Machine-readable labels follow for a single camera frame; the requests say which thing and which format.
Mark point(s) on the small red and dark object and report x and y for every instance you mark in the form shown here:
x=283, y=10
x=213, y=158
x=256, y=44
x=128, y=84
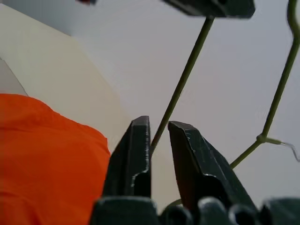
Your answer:
x=86, y=1

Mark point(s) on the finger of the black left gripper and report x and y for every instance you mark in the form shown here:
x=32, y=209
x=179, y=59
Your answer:
x=234, y=8
x=189, y=5

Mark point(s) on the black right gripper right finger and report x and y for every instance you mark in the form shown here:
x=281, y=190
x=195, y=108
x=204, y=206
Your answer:
x=199, y=161

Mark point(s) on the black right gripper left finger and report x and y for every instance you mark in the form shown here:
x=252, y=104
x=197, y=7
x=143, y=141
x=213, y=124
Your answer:
x=137, y=150

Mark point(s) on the orange shorts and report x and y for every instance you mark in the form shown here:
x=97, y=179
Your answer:
x=49, y=161

